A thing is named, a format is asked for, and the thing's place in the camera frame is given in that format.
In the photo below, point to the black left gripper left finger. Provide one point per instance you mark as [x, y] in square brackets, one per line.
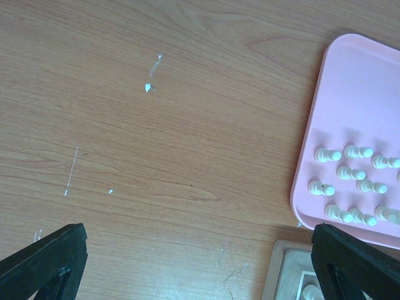
[50, 268]

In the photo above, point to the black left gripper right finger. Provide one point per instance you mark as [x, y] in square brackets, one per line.
[348, 268]

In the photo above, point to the white chess rook piece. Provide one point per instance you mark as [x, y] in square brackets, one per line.
[312, 292]

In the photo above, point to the white chess knight piece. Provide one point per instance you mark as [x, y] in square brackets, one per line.
[387, 214]

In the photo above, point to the white chess pawn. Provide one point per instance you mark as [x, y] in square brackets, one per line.
[382, 162]
[318, 188]
[354, 152]
[347, 173]
[359, 217]
[324, 155]
[333, 212]
[366, 185]

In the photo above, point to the wooden chess board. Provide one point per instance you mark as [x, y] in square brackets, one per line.
[290, 270]

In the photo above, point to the pink plastic tray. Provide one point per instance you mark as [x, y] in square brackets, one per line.
[356, 102]

